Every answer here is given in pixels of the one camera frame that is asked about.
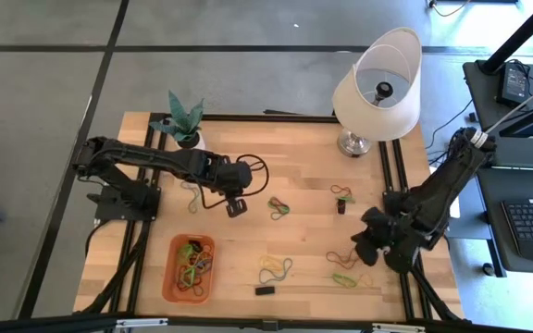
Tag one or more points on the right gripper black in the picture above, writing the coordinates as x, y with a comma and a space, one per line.
400, 231

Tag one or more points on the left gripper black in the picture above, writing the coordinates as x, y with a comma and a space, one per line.
222, 178

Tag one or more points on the wide black rubber band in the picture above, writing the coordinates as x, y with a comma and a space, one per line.
341, 208

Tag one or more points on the orange rubber band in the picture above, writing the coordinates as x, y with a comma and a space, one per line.
210, 261

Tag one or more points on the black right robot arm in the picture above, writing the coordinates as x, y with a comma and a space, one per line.
447, 185

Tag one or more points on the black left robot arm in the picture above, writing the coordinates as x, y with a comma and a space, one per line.
146, 155

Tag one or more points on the orange plastic bin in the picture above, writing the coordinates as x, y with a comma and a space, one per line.
171, 296

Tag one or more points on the small black block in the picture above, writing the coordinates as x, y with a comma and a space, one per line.
265, 291

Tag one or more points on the white paper sheet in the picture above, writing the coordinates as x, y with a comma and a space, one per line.
456, 211

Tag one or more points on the green plant in white pot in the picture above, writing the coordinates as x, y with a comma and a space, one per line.
183, 120

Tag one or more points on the black caster wheel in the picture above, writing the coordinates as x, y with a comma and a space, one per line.
488, 269

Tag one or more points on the white shade silver table lamp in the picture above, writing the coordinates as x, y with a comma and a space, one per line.
377, 120

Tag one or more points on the small black floor box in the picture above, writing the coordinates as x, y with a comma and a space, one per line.
473, 117

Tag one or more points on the black desk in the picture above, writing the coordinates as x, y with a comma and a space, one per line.
479, 92

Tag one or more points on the black power adapter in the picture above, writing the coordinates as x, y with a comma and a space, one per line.
514, 83

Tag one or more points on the thick black pole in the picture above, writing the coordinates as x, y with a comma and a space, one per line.
521, 34

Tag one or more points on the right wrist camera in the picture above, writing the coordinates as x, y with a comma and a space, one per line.
360, 238

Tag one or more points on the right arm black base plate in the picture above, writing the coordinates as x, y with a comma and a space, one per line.
389, 199

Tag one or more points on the black frame rail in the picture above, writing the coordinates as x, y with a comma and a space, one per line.
425, 300
148, 140
248, 118
408, 300
161, 141

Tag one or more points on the silver metal bracket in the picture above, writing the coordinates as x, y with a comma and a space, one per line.
398, 328
141, 323

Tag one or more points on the black diagonal frame strut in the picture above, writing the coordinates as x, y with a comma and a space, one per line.
104, 284
446, 300

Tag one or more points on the black overhead frame bar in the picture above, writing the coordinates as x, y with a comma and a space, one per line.
229, 324

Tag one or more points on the small grey centre bracket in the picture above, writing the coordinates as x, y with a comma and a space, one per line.
270, 325

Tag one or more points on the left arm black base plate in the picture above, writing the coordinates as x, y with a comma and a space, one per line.
109, 213

